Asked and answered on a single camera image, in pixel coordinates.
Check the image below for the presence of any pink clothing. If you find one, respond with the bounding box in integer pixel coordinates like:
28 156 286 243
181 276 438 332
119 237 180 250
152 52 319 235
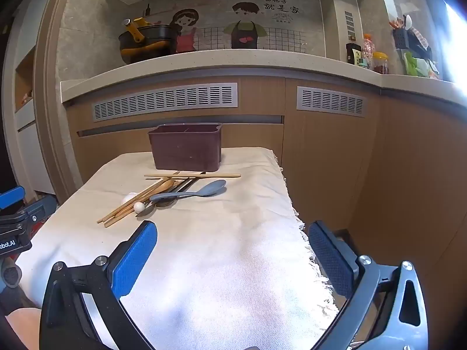
6 308 41 350

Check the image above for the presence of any grey-blue plastic spoon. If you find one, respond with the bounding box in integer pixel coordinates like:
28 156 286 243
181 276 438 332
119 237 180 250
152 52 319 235
149 179 227 203

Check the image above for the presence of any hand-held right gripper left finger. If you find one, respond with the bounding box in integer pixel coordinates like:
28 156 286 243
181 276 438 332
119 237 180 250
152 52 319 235
38 220 158 350

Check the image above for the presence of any white fringed cloth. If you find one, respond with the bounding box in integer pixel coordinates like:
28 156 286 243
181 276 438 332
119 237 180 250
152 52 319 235
16 147 341 350

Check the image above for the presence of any white cabinet with niche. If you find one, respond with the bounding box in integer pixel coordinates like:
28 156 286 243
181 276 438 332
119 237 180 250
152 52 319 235
11 0 62 194

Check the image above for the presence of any short grey vent grille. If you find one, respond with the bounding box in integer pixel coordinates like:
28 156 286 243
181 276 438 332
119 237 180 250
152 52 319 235
297 86 366 117

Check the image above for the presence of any orange-capped clear bottle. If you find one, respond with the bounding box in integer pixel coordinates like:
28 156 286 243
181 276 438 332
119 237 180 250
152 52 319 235
362 34 376 70

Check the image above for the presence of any green plastic bag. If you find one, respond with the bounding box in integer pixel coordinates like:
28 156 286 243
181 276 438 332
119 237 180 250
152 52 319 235
404 52 438 79

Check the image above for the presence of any long grey vent grille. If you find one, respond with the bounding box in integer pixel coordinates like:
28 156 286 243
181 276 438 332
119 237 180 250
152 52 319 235
92 83 238 123

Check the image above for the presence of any yellow-lidded jar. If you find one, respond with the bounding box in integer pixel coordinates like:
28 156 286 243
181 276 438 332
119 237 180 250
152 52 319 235
372 52 389 74

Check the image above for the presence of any window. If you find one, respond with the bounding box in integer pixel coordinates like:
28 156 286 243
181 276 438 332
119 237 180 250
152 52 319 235
443 0 467 84

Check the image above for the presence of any beige stone countertop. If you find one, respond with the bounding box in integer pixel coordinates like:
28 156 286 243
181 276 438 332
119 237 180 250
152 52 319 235
60 54 467 117

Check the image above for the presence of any brown plastic utensil holder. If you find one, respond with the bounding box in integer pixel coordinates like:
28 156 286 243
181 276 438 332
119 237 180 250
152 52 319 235
148 123 224 173

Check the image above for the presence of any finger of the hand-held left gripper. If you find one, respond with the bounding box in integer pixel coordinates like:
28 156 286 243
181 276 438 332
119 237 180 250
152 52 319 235
16 204 46 228
0 186 25 210

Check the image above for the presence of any black wall utensil rack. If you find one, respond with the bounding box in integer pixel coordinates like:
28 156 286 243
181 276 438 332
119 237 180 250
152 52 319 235
392 27 409 50

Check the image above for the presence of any light wooden chopstick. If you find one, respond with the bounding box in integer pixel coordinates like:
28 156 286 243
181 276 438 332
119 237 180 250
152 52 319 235
144 174 241 179
97 178 172 224
103 180 179 225
104 182 183 229

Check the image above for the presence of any boxed column with vent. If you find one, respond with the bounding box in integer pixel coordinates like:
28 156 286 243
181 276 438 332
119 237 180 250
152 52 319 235
320 0 363 62

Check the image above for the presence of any black frying pan yellow handle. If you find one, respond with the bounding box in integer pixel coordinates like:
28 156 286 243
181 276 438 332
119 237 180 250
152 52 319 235
118 34 179 64

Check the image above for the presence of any white ball-tipped dark utensil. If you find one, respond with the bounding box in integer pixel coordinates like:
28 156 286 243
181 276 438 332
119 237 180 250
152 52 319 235
133 199 172 216

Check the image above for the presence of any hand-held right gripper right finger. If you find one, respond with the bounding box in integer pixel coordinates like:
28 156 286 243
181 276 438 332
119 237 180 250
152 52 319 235
308 220 429 350

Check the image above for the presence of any hanging patterned cloth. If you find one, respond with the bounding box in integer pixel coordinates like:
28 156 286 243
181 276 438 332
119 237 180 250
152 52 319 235
409 27 433 61

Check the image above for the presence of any black chopstick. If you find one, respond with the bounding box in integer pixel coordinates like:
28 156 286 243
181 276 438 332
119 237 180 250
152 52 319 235
166 172 207 195
170 175 205 196

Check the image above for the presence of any cartoon couple wall poster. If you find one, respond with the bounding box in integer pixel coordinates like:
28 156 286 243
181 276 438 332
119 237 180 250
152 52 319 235
171 0 325 50

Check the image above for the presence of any dark sauce bottle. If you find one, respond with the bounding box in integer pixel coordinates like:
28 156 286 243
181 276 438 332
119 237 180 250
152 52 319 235
346 43 362 65

